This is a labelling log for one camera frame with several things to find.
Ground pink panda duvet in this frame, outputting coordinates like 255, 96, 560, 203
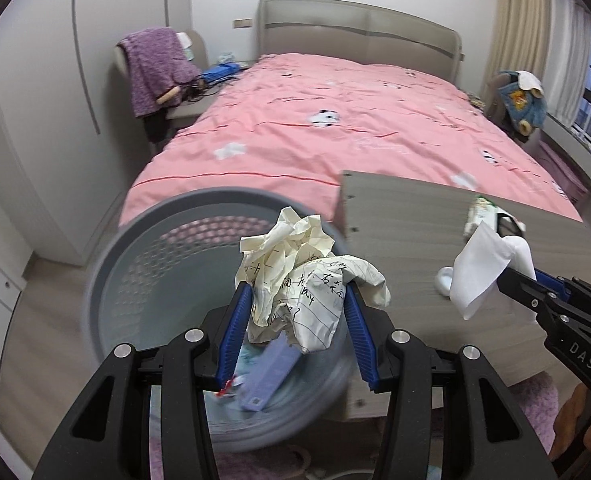
121, 53, 577, 222

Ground white plastic bottle cap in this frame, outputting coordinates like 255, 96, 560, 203
434, 266, 454, 298

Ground blue denim jacket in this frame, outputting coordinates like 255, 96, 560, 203
498, 70, 547, 136

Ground beige curtain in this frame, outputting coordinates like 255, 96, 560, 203
481, 0, 550, 104

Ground red white snack wrapper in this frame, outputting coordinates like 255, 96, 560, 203
215, 376, 245, 398

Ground small green white carton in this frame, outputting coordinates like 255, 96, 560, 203
463, 195, 499, 240

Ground white tissue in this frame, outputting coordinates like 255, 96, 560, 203
449, 222, 536, 325

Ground grey upholstered headboard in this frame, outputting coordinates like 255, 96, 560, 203
256, 0, 463, 84

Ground lavender rectangular box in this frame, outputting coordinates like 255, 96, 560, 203
239, 334, 302, 412

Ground grey wood-grain table board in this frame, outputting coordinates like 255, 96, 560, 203
333, 170, 591, 420

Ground white wardrobe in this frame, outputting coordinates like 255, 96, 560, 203
0, 0, 195, 411

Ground black strap loop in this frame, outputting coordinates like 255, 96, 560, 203
495, 211, 528, 239

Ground beige wall switch plate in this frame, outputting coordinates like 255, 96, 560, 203
233, 18, 253, 29

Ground purple knit blanket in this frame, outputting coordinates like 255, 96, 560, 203
118, 27, 201, 118

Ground chair right of bed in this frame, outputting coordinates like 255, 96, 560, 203
484, 73, 541, 153

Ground grey perforated trash basket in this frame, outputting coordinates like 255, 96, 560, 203
83, 188, 355, 453

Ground cream lined paper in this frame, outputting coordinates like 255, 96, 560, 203
235, 207, 391, 353

